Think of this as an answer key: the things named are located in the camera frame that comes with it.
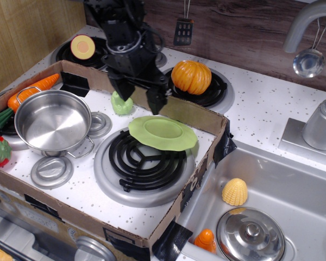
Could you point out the front right black burner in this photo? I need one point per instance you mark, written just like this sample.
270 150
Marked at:
140 176

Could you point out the front silver stove knob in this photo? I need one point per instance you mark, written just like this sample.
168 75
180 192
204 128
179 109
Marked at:
51 172

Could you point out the silver oven front knob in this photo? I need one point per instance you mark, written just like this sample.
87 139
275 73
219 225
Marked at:
89 249

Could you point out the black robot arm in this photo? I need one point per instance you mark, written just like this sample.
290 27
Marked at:
132 47

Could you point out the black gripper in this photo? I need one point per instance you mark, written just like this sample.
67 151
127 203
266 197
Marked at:
136 67

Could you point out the silver toy sink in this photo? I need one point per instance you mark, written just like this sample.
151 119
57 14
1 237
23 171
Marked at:
291 193

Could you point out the halved purple toy fruit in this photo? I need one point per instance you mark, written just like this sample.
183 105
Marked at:
82 47

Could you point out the green plastic plate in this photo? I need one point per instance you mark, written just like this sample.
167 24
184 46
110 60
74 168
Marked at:
162 133

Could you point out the small orange toy vegetable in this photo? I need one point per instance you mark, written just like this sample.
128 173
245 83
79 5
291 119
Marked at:
206 240

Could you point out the black burner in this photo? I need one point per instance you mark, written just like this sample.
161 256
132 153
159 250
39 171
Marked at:
140 176
218 97
64 53
8 132

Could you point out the hanging silver spatula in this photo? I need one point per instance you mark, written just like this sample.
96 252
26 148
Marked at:
183 28

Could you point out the orange toy pumpkin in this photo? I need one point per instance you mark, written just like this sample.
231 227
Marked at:
191 76

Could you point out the back silver stove knob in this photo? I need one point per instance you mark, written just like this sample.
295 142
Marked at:
160 60

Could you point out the stainless steel pot lid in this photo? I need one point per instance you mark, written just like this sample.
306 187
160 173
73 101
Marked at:
249 234

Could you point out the brown cardboard fence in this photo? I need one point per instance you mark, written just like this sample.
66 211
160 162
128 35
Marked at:
80 204

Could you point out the silver stove knob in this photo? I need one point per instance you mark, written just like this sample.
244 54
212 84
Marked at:
101 125
51 172
160 60

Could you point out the front left black burner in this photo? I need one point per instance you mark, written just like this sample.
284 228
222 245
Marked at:
8 132

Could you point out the hanging silver ladle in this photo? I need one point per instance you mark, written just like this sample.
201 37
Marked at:
311 62

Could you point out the middle silver stove knob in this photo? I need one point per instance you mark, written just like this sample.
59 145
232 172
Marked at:
101 125

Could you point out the green toy broccoli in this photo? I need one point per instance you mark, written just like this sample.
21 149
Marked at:
120 106

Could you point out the orange toy carrot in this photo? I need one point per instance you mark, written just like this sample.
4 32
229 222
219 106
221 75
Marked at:
16 100

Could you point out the back left black burner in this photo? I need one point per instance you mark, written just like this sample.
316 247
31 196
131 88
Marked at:
64 53

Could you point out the silver toy faucet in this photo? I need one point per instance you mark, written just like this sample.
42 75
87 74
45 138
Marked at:
305 139

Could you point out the back right black burner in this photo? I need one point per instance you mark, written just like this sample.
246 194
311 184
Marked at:
218 97

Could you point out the yellow toy corn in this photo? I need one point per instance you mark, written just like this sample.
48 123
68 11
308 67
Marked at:
235 192

